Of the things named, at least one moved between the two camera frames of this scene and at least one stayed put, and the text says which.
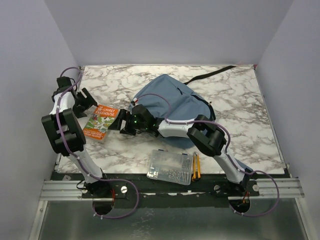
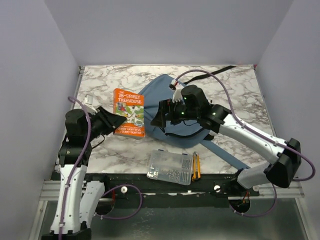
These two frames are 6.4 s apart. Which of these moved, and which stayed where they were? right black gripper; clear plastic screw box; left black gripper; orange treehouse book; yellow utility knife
Moved: left black gripper; orange treehouse book; right black gripper
Stayed: yellow utility knife; clear plastic screw box
